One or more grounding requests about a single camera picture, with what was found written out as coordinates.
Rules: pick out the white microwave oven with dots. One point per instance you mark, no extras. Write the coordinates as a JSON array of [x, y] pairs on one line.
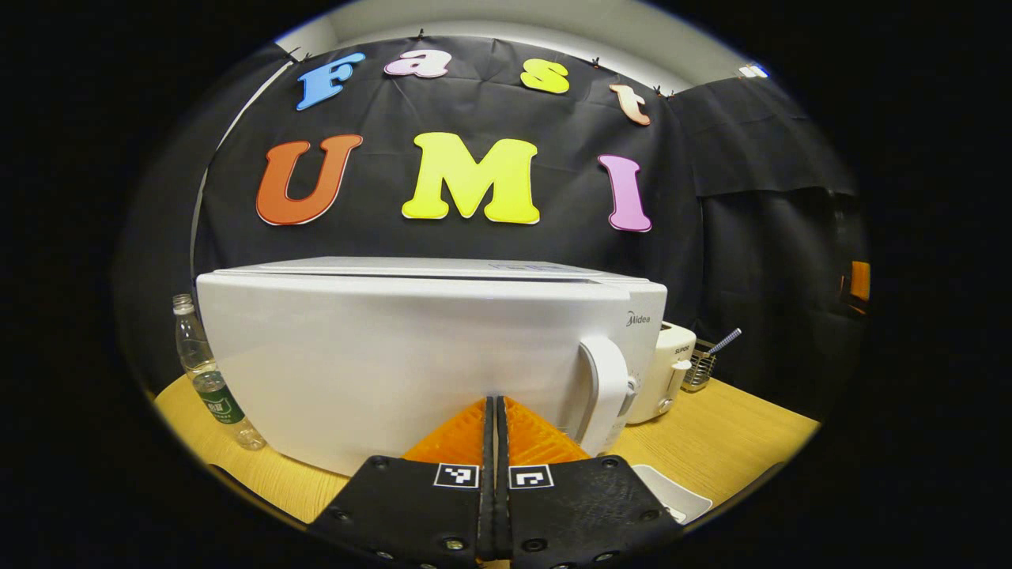
[[395, 356]]

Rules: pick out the clear plastic water bottle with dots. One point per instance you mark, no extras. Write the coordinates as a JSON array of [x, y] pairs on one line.
[[209, 379]]

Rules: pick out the ceiling light panel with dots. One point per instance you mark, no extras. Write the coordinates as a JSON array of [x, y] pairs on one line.
[[753, 71]]

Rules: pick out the small white dish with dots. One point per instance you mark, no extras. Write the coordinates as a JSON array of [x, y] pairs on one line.
[[672, 494]]

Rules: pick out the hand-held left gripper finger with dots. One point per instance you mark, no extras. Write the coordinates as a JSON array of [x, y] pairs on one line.
[[489, 506], [501, 506]]

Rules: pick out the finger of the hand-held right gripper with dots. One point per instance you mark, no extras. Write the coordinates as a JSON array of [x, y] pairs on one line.
[[860, 280]]

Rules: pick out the white toaster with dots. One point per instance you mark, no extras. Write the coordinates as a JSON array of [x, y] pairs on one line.
[[660, 379]]

